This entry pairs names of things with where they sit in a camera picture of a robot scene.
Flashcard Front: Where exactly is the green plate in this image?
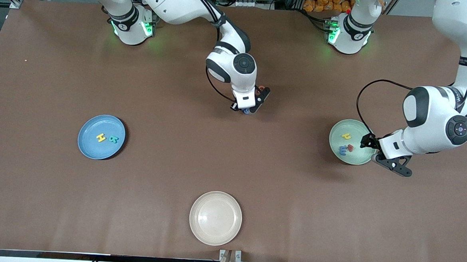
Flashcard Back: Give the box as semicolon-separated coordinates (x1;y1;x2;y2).
327;118;379;167

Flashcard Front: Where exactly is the cream plate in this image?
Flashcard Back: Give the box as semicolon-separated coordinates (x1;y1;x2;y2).
188;189;244;248

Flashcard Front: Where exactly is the blue plate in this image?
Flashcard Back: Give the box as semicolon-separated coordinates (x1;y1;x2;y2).
76;113;127;162

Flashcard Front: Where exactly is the orange bags pile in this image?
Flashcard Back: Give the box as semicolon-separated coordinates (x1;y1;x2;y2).
303;0;355;15

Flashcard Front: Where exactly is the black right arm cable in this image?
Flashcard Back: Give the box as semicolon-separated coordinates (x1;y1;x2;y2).
175;0;241;104

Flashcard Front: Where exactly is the black base cable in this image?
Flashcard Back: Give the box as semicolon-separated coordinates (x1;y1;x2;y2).
303;9;331;33

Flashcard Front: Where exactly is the metal mounting bracket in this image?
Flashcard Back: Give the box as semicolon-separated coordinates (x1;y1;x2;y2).
219;249;242;262

